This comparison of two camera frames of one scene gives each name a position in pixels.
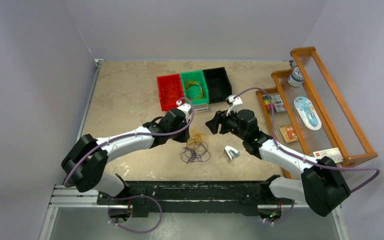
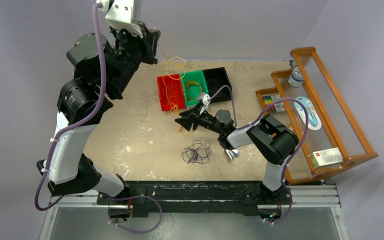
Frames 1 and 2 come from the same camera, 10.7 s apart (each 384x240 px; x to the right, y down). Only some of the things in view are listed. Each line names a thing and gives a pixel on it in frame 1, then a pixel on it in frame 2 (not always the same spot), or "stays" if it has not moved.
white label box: (334, 153) stays
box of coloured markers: (277, 103) stays
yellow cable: (197, 137) -> (175, 68)
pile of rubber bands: (198, 154) stays
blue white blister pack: (308, 113) stays
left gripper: (184, 137) -> (148, 43)
